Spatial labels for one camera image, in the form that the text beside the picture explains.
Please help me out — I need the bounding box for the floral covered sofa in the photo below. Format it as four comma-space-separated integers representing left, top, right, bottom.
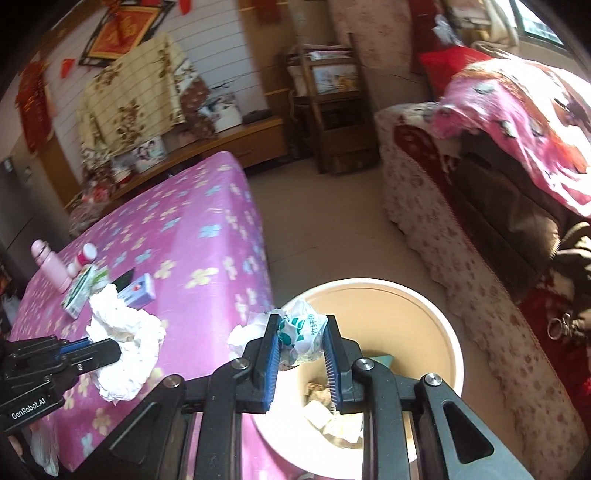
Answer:
374, 102, 591, 480

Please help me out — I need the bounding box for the white green plastic tissue wrapper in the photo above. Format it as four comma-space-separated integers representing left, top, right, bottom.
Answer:
228, 298, 331, 370

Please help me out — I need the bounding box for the green and white medicine box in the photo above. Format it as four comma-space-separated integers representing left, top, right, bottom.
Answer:
61, 264, 110, 320

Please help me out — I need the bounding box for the cream round waste bin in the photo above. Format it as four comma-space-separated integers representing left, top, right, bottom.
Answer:
252, 277, 464, 480

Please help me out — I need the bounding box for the pink water bottle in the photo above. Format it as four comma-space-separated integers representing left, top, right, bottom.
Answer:
31, 240, 74, 294

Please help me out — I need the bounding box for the fruit print box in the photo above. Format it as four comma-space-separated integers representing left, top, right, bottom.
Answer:
310, 65, 361, 95

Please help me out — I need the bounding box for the red hanging decoration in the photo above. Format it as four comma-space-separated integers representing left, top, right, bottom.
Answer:
14, 60, 54, 153

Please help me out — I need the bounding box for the red framed wall poster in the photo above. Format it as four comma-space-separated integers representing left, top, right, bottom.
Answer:
78, 0, 178, 70

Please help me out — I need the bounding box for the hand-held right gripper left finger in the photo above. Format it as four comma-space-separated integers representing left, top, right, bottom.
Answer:
60, 314, 282, 480

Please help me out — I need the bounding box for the yellow floral cloth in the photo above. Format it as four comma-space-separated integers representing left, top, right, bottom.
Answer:
76, 34, 197, 160

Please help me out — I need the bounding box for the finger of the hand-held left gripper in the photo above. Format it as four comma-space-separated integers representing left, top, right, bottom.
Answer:
69, 339, 124, 377
54, 338, 95, 358

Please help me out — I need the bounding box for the blue and white medicine box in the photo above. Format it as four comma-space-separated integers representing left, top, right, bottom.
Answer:
119, 273, 156, 308

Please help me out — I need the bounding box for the red cushion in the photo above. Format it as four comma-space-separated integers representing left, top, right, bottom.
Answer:
418, 46, 492, 100

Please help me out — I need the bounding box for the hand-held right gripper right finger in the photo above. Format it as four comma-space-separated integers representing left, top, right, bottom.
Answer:
322, 315, 536, 480

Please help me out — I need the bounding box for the white plastic bag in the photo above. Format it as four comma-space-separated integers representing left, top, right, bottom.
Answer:
30, 422, 61, 477

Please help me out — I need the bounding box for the white pill bottle pink label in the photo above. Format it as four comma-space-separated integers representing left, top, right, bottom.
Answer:
67, 244, 98, 278

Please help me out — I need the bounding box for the dark wooden shelf rack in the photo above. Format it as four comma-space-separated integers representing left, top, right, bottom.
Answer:
277, 32, 382, 175

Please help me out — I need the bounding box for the metal key ring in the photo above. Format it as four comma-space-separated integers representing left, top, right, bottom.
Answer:
547, 313, 573, 340

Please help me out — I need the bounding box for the brown patterned cloth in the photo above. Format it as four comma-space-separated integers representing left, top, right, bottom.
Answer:
178, 76, 220, 139

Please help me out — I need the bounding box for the couple photo frame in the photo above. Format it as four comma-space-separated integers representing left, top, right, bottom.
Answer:
131, 136, 168, 172

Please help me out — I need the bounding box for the dark brown coat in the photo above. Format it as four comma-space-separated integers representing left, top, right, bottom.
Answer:
547, 217, 591, 347

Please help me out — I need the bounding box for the white tissue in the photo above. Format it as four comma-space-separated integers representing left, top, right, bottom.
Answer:
85, 284, 167, 407

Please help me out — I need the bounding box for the pink printed blanket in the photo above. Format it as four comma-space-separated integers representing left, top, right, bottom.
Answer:
431, 58, 591, 217

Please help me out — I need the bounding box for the pink floral curtain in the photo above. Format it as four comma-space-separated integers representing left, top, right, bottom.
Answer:
328, 0, 428, 112

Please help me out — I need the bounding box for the wooden sideboard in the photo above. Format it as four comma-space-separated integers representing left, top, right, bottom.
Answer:
65, 115, 287, 213

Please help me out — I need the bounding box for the large white photo frame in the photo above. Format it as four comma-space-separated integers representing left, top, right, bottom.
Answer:
203, 92, 243, 132

